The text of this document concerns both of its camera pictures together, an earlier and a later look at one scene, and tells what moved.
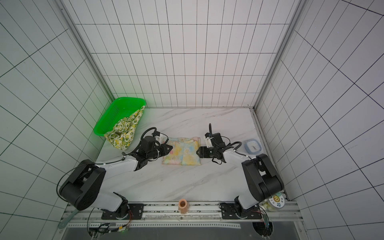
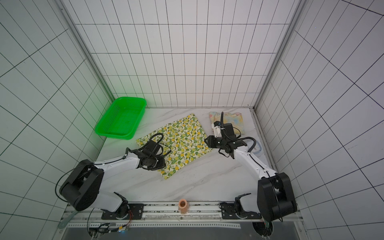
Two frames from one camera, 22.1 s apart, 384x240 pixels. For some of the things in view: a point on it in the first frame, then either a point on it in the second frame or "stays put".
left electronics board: [106, 228] stays put
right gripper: [205, 151] to [211, 142]
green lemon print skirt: [121, 135] to [186, 139]
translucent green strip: [64, 223] stays put
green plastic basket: [122, 107] stays put
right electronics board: [263, 229] stays put
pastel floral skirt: [182, 151] to [235, 118]
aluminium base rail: [282, 215] stays put
